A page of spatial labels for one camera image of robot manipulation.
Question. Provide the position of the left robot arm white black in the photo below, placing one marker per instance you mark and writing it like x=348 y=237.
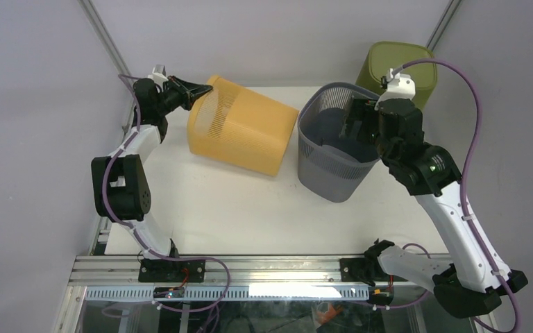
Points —
x=120 y=187

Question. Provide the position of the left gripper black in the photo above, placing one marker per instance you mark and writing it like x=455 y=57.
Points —
x=188 y=92

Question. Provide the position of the orange object under table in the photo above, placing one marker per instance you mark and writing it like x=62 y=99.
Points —
x=326 y=311

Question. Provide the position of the white slotted cable duct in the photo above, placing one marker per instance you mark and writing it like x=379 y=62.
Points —
x=253 y=292

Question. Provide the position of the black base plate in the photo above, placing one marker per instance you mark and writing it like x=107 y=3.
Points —
x=360 y=269
x=159 y=270

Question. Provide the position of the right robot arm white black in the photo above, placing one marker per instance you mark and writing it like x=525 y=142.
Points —
x=475 y=280

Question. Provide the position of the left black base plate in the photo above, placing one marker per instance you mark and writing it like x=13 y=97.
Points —
x=159 y=270

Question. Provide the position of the grey slatted plastic basket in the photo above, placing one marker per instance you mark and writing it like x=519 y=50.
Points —
x=330 y=165

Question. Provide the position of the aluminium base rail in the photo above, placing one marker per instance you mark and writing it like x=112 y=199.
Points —
x=123 y=270

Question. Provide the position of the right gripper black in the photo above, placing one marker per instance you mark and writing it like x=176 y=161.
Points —
x=361 y=109

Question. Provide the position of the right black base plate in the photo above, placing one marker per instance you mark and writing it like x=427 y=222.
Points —
x=360 y=269

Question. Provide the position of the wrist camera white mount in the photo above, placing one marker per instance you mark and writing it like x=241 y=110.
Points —
x=396 y=86
x=158 y=72

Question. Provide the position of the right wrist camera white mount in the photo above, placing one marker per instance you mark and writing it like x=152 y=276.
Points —
x=396 y=86

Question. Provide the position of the right aluminium frame post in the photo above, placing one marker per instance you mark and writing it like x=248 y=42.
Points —
x=442 y=24

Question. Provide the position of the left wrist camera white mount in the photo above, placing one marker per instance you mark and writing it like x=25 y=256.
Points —
x=158 y=72

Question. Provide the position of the left aluminium frame post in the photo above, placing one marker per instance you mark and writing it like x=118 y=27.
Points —
x=107 y=41

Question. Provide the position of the aluminium frame post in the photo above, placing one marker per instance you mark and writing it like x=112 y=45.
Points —
x=442 y=24
x=107 y=41

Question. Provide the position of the yellow slatted plastic basket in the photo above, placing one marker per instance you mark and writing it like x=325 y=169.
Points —
x=236 y=125

